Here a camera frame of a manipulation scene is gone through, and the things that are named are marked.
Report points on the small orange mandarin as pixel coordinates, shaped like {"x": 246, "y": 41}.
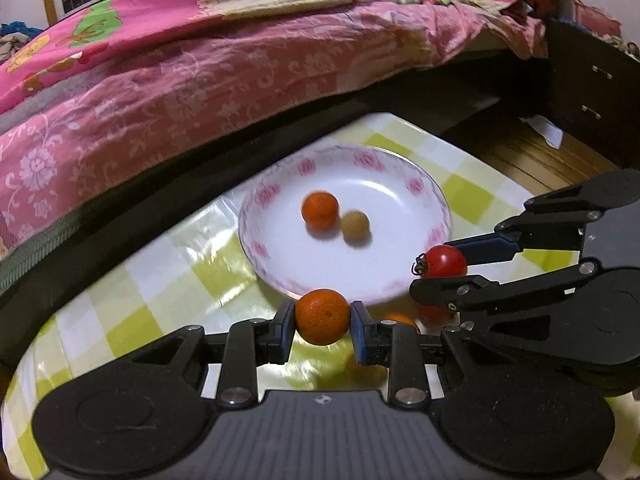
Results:
{"x": 320, "y": 210}
{"x": 401, "y": 319}
{"x": 322, "y": 316}

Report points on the tan round longan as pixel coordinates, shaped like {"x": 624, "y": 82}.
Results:
{"x": 355, "y": 223}

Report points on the pile of clothes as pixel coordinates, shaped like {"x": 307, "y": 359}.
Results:
{"x": 14, "y": 42}

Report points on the white pink floral plate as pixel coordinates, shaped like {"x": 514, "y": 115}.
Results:
{"x": 385, "y": 195}

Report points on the red cherry tomato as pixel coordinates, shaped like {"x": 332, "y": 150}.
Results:
{"x": 434, "y": 313}
{"x": 446, "y": 261}

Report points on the dark bed frame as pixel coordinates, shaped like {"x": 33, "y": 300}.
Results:
{"x": 210, "y": 157}

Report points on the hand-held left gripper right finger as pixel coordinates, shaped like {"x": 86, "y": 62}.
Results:
{"x": 358, "y": 334}

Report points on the white paper scrap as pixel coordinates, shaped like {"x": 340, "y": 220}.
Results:
{"x": 546, "y": 130}

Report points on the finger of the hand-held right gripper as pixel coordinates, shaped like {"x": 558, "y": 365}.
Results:
{"x": 482, "y": 250}
{"x": 500, "y": 296}

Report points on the dark wooden cabinet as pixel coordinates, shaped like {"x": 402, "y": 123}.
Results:
{"x": 590, "y": 95}

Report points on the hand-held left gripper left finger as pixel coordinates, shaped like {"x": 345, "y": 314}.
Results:
{"x": 286, "y": 334}

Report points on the yellow white checkered tablecloth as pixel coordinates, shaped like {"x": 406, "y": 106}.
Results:
{"x": 150, "y": 305}

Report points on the pink floral bed blanket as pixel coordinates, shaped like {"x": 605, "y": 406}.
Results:
{"x": 200, "y": 85}

